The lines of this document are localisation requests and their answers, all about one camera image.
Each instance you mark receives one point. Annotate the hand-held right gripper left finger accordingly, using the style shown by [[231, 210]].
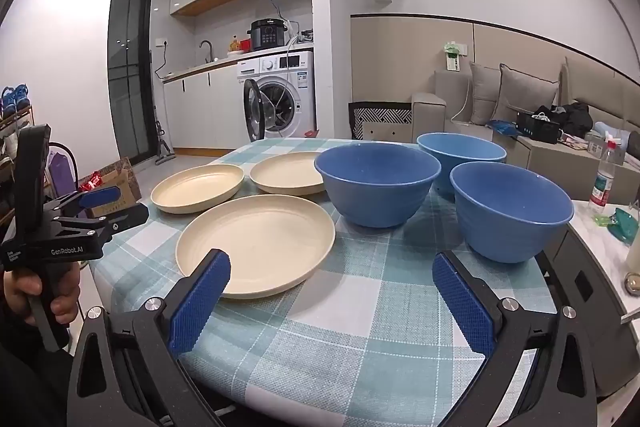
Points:
[[200, 297]]

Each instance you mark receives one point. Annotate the wooden shoe rack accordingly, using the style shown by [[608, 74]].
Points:
[[15, 142]]

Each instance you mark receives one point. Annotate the teal plastic container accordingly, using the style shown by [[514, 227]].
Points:
[[625, 227]]

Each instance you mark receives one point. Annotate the blue plastic bag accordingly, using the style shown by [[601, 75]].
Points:
[[505, 127]]

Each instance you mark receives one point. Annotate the blue bowl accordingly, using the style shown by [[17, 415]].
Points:
[[375, 192], [465, 149], [510, 217]]

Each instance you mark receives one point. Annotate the white wall controller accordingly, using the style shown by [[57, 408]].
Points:
[[454, 57]]

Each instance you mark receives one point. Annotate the teal checked tablecloth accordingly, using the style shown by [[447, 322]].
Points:
[[350, 307]]

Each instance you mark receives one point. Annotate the grey floor mop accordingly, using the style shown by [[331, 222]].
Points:
[[161, 142]]

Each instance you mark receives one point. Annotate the black jacket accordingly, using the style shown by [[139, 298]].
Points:
[[575, 114]]

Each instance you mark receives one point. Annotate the brown cardboard box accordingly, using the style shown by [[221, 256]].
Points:
[[117, 187]]

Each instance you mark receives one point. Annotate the white side table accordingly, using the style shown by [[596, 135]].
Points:
[[600, 252]]

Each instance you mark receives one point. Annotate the cream round plate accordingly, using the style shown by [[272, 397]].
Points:
[[260, 242], [285, 174], [197, 189]]

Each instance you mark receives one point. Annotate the light blue pillow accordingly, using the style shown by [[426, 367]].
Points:
[[607, 129]]

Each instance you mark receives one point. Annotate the person's left forearm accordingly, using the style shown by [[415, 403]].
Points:
[[25, 382]]

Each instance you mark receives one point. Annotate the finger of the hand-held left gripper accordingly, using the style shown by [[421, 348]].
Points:
[[125, 217], [100, 197]]

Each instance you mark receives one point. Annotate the clear water bottle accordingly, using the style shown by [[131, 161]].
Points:
[[602, 187]]

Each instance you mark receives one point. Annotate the white kitchen base cabinet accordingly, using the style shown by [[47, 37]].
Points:
[[200, 112]]

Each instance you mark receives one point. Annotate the black white patterned chair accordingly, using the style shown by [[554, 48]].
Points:
[[380, 119]]

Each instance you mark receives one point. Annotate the black pressure cooker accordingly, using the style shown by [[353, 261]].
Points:
[[267, 34]]

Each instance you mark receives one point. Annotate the grey bedside cabinet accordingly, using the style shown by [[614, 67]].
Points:
[[550, 167]]

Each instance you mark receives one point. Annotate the red snack packet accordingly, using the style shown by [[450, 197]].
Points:
[[91, 182]]

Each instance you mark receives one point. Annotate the tissue box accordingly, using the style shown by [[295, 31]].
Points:
[[595, 147]]

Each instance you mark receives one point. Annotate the person's left hand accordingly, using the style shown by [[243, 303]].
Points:
[[67, 292]]

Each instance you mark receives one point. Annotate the large grey cushion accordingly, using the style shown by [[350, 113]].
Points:
[[525, 92]]

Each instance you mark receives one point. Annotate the dark glass door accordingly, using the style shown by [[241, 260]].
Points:
[[127, 57]]

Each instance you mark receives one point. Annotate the white washing machine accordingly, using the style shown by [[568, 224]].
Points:
[[295, 72]]

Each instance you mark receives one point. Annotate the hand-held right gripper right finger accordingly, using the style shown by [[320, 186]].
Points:
[[465, 302]]

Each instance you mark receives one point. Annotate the steel kitchen faucet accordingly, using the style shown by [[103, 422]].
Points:
[[209, 52]]

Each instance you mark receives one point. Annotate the small grey cushion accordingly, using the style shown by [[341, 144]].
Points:
[[484, 92]]

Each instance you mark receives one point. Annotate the black box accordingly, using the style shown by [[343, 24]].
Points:
[[537, 129]]

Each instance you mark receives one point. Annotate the purple rolled mat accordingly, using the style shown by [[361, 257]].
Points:
[[61, 172]]

